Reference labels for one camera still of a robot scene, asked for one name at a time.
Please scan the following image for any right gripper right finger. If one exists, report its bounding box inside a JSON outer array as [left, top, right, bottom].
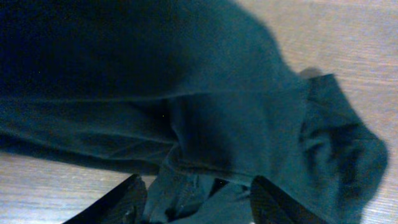
[[250, 175, 328, 224]]

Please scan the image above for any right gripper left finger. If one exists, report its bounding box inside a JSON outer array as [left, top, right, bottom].
[[65, 174, 147, 224]]

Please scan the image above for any black t-shirt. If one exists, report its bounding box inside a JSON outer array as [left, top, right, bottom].
[[1, 1, 388, 223]]

